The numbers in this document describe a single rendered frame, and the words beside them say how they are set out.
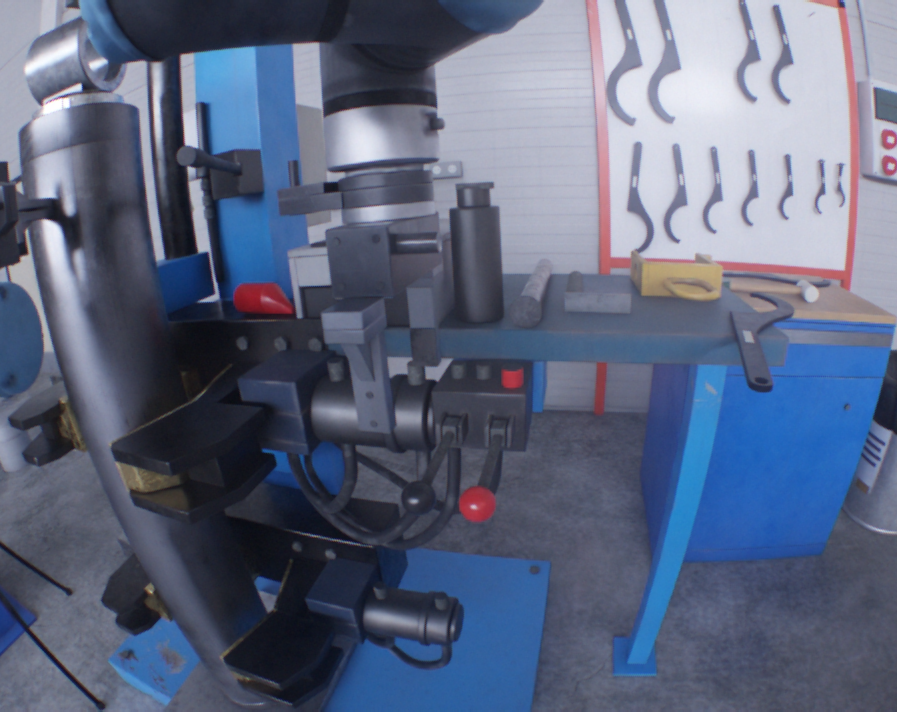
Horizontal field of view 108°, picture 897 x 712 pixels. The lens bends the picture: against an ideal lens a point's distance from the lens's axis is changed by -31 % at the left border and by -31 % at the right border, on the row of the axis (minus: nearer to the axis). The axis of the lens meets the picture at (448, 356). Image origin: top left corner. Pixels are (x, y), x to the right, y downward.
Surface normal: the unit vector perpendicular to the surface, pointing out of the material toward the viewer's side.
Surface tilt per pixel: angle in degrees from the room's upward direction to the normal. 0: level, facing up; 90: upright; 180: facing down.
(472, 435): 90
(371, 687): 0
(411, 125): 90
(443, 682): 0
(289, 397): 90
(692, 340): 90
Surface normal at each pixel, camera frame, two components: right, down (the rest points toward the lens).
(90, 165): 0.74, 0.19
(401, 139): 0.40, 0.29
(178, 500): -0.07, -0.94
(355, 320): -0.24, 0.36
